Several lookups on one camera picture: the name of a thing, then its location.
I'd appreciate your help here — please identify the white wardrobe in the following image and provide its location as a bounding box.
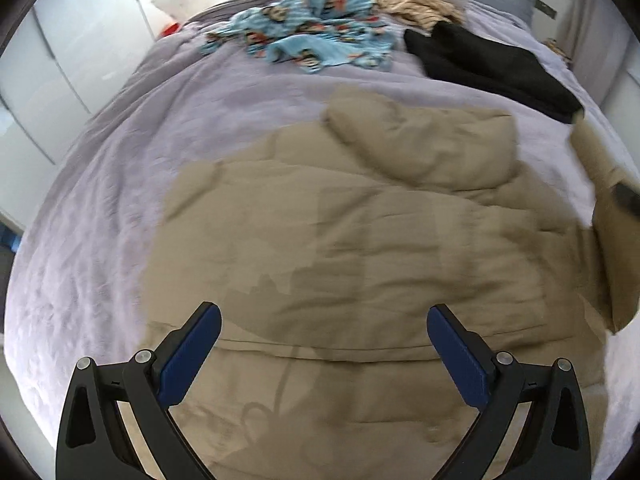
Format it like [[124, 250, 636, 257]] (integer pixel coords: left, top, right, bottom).
[[0, 0, 156, 233]]

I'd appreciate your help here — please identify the beige striped cloth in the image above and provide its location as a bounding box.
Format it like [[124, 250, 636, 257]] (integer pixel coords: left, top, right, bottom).
[[356, 0, 468, 31]]

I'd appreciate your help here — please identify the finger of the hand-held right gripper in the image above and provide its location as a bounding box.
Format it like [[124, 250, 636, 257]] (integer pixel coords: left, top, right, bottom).
[[612, 180, 640, 211]]

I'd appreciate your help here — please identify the beige padded jacket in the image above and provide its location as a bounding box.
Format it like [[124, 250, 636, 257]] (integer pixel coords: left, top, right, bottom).
[[141, 85, 640, 480]]

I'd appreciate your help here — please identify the light curtain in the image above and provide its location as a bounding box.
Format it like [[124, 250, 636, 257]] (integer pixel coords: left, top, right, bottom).
[[555, 0, 640, 111]]

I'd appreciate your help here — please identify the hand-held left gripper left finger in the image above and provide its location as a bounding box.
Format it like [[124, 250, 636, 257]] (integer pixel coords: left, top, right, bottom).
[[56, 301, 222, 480]]

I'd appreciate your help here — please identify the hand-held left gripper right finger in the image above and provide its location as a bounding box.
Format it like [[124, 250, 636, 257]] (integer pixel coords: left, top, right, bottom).
[[426, 303, 592, 480]]

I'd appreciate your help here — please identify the blue cartoon print cloth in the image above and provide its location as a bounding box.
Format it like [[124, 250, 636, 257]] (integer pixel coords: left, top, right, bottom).
[[200, 0, 396, 76]]

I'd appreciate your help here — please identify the brown woven thing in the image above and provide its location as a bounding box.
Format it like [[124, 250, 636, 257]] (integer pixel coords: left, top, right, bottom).
[[542, 37, 572, 63]]

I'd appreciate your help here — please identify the black garment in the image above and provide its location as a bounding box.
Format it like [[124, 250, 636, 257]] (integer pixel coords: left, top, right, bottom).
[[404, 22, 586, 123]]

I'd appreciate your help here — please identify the lavender plush blanket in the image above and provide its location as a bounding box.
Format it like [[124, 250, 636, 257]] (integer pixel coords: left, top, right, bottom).
[[2, 0, 626, 480]]

